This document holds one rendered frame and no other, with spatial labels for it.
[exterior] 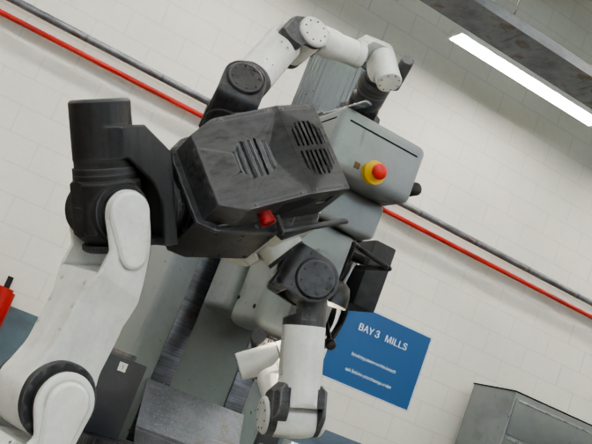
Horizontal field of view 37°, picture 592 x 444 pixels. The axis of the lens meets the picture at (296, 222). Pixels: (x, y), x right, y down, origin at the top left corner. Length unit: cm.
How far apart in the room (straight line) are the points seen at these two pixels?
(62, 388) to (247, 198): 47
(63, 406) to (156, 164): 46
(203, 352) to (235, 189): 107
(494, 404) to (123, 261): 600
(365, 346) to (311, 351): 547
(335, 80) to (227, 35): 438
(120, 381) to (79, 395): 57
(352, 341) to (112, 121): 572
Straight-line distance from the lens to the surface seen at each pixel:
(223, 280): 246
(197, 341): 264
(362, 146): 221
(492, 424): 738
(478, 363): 788
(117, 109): 163
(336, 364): 716
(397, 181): 225
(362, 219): 229
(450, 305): 769
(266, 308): 221
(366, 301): 267
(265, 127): 173
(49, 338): 163
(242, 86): 189
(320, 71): 266
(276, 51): 205
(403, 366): 747
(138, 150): 164
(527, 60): 546
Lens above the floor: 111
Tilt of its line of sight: 12 degrees up
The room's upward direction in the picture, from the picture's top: 21 degrees clockwise
